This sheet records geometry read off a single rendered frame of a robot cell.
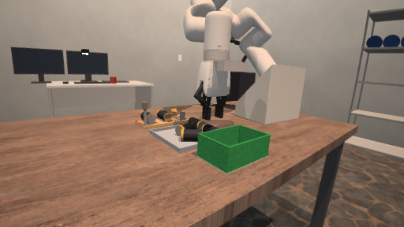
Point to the green open box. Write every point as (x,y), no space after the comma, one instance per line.
(232,148)

